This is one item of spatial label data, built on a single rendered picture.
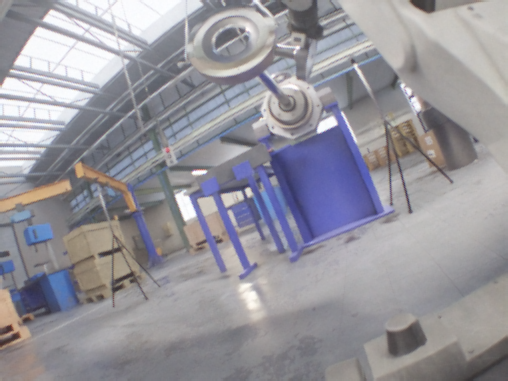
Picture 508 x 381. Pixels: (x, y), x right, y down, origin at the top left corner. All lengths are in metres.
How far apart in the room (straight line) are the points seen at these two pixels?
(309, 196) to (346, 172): 0.37
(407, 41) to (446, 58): 0.04
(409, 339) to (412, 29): 0.31
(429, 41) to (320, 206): 2.19
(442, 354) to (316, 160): 2.12
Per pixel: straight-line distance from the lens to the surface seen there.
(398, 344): 0.35
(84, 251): 5.35
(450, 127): 2.90
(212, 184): 2.16
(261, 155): 2.02
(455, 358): 0.35
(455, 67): 0.23
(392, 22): 0.24
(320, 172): 2.34
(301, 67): 1.01
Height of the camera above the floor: 0.44
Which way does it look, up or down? 4 degrees up
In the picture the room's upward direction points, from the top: 23 degrees counter-clockwise
